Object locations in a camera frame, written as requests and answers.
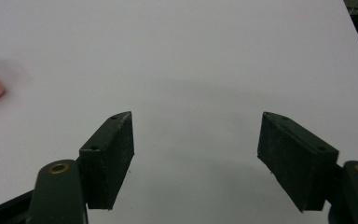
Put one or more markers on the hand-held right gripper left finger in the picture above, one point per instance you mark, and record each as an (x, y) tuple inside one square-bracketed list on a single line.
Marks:
[(105, 161)]

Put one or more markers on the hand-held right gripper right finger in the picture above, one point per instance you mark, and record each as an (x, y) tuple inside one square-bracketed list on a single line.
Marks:
[(295, 158)]

